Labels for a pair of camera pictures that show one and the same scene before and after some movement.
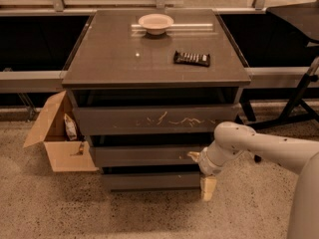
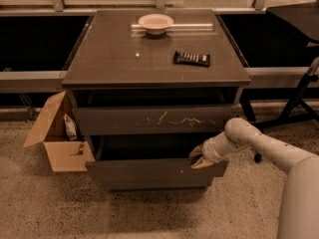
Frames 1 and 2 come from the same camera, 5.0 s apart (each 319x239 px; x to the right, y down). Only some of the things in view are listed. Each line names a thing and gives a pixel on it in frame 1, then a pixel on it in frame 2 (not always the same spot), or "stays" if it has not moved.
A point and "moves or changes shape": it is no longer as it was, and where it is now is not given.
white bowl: x=156 y=24 stays
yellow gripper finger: x=207 y=186 -> x=202 y=163
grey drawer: x=147 y=155 moves or changes shape
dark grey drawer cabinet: x=150 y=88 stays
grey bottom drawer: x=152 y=180 stays
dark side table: x=302 y=16 stays
